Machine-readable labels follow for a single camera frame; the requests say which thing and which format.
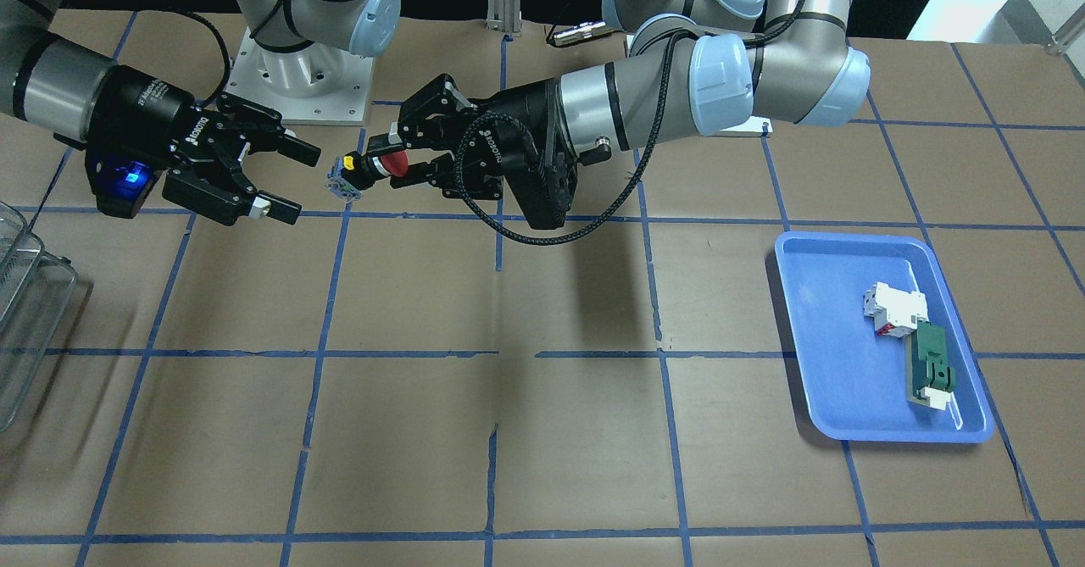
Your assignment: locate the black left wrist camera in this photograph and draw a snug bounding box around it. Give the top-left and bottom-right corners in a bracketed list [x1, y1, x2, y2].
[498, 120, 580, 230]

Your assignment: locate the white circuit breaker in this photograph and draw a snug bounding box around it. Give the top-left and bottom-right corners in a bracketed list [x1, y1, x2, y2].
[863, 281, 929, 338]

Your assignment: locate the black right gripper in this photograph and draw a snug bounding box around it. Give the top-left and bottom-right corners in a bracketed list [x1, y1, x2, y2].
[93, 66, 321, 225]

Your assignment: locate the blue plastic tray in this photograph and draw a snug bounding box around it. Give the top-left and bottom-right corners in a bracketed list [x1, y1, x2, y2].
[775, 231, 995, 443]

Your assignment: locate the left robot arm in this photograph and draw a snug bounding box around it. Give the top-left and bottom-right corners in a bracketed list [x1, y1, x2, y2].
[333, 0, 871, 230]

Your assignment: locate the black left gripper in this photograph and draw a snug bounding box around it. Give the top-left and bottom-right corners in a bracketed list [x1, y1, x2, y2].
[363, 74, 559, 197]

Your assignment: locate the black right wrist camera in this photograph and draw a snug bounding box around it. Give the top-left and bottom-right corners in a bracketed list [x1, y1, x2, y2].
[84, 147, 163, 220]

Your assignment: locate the green terminal block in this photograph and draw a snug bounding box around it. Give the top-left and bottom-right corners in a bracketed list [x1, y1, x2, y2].
[905, 320, 957, 411]

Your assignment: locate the red emergency stop button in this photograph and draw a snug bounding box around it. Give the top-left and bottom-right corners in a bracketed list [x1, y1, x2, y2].
[326, 151, 409, 203]

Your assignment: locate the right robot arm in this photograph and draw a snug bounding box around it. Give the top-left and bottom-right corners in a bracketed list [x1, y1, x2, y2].
[3, 0, 403, 225]

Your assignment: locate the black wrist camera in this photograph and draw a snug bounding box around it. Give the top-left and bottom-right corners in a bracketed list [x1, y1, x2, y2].
[498, 120, 580, 230]
[84, 147, 163, 220]

